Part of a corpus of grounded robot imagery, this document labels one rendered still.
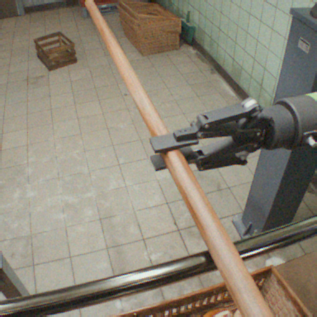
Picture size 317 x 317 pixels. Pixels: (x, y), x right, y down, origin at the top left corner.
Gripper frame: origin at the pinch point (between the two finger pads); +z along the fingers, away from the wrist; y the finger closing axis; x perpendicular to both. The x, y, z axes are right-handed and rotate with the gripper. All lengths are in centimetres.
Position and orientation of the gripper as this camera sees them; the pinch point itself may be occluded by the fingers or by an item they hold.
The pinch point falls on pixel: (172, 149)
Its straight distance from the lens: 52.4
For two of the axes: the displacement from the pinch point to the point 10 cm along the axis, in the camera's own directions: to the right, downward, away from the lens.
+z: -9.5, 2.2, -2.2
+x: -3.1, -6.5, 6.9
